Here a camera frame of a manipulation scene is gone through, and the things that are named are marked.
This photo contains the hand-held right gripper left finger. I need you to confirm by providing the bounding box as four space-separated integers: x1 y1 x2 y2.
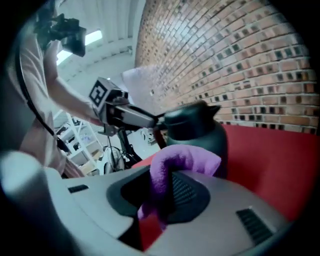
44 164 153 241

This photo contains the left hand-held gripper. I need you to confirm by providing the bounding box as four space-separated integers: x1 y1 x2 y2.
88 76 166 136

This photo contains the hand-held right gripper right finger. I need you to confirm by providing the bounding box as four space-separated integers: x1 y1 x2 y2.
147 169 291 256

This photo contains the purple cloth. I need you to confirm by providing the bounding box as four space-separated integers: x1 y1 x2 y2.
137 144 223 231

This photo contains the black pot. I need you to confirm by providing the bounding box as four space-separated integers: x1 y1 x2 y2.
153 99 229 180

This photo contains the person's left forearm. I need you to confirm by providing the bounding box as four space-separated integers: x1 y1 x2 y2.
47 42 103 126

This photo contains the white metal rack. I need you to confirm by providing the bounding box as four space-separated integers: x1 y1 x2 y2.
53 109 106 176

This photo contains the table with red tablecloth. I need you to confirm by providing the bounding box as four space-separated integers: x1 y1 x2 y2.
131 124 320 251

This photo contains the long ceiling light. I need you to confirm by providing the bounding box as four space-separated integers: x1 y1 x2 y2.
56 29 103 66

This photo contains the person's beige shirt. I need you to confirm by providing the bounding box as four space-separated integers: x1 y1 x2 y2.
7 24 86 178

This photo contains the black headset cable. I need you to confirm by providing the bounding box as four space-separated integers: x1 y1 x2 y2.
14 44 63 151

